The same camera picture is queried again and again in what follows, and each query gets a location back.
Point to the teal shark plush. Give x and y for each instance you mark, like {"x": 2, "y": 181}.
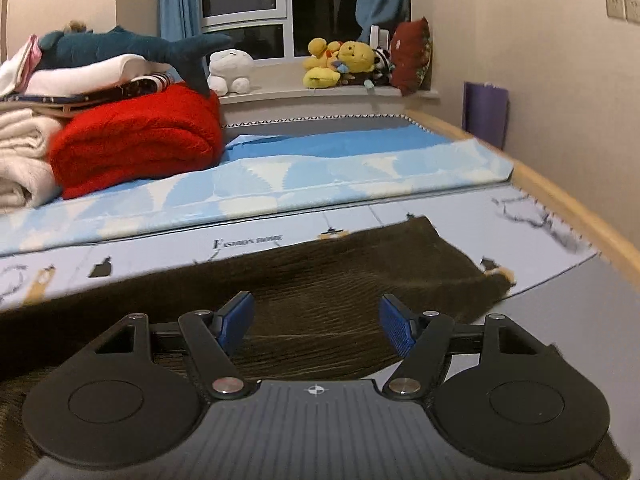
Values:
{"x": 76, "y": 49}

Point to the blue patterned folded sheet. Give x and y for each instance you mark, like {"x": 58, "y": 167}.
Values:
{"x": 263, "y": 175}

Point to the dark red cushion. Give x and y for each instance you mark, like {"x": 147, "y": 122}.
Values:
{"x": 411, "y": 53}

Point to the white plush toy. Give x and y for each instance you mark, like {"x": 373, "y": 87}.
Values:
{"x": 229, "y": 72}

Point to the red folded blanket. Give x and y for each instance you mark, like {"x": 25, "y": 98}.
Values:
{"x": 148, "y": 137}

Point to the white window frame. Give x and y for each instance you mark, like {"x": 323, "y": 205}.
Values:
{"x": 250, "y": 10}

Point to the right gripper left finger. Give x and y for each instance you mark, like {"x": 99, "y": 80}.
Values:
{"x": 110, "y": 406}

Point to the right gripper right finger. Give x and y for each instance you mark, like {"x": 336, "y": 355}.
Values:
{"x": 494, "y": 392}

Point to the yellow plush toys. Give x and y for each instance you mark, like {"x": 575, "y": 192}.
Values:
{"x": 350, "y": 63}

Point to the white folded bedding stack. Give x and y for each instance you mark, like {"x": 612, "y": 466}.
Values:
{"x": 66, "y": 92}

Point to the dark brown corduroy pants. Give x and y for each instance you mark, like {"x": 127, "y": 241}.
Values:
{"x": 315, "y": 356}

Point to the wall power sockets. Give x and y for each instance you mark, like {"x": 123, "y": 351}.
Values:
{"x": 624, "y": 10}

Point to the cream folded quilt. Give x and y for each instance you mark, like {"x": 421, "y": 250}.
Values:
{"x": 27, "y": 179}

